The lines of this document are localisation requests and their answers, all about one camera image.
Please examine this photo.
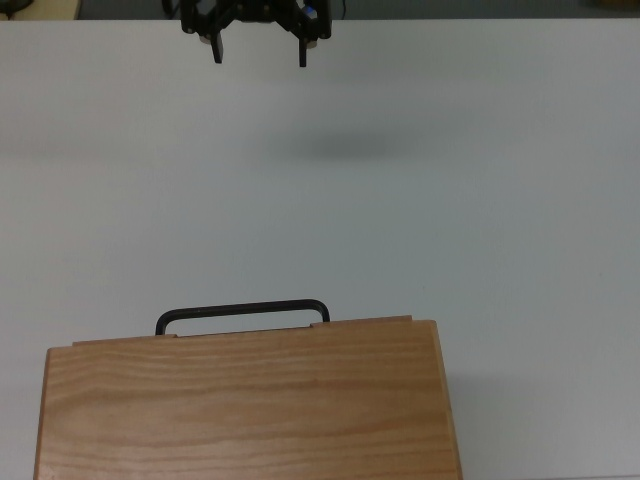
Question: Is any black metal drawer handle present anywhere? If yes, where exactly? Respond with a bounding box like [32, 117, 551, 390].
[154, 298, 331, 337]

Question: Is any wooden cabinet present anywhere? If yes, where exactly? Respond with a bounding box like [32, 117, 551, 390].
[33, 318, 464, 480]

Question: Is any wooden drawer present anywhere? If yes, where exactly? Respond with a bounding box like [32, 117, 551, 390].
[72, 298, 414, 347]

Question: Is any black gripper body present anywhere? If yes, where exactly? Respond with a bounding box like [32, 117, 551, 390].
[214, 0, 301, 23]

